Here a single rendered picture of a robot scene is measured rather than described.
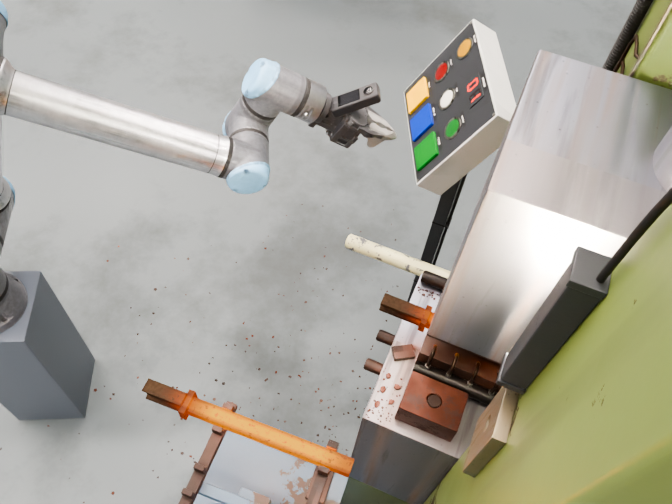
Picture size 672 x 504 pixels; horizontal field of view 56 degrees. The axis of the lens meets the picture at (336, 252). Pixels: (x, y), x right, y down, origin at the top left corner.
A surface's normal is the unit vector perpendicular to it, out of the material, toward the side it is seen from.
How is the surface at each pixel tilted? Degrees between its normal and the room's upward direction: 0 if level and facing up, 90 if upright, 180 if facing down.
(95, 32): 0
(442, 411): 0
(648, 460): 90
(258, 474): 0
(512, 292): 90
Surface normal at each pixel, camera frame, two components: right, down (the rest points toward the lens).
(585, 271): 0.06, -0.55
